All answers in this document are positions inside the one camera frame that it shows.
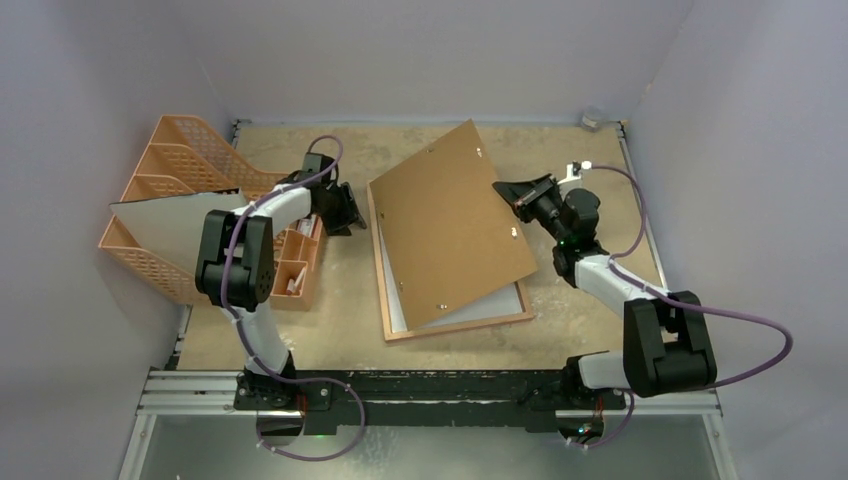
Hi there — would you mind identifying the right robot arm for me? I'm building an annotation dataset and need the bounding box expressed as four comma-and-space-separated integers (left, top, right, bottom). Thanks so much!
493, 175, 717, 407

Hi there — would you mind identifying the ocean cliff photo print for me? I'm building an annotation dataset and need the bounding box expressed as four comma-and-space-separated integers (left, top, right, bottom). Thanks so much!
380, 246, 534, 341

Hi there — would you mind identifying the brown cardboard backing board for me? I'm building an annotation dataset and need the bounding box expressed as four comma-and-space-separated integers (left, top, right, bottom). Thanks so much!
367, 120, 538, 327

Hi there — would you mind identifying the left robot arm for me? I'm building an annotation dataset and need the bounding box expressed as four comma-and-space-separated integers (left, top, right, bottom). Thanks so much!
194, 152, 365, 410

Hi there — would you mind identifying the white sheet in organizer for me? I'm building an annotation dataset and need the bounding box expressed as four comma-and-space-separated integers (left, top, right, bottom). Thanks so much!
110, 189, 248, 274

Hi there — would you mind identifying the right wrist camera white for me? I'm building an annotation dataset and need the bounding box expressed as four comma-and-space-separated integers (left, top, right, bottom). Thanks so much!
557, 160, 593, 187

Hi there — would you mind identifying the pink wooden photo frame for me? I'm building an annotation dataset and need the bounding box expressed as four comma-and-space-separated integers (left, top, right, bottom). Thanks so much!
366, 184, 535, 343

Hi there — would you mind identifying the small clear jar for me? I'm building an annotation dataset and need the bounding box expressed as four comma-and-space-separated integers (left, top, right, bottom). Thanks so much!
580, 106, 605, 132

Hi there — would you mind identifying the white item in compartment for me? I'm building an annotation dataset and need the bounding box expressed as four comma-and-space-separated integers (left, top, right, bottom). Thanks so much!
285, 267, 307, 295

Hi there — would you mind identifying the red white small box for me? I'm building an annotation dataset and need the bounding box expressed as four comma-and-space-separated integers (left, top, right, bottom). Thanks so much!
296, 215, 318, 238

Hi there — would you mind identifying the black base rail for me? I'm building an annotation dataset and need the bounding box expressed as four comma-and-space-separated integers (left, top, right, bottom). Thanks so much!
233, 369, 626, 436

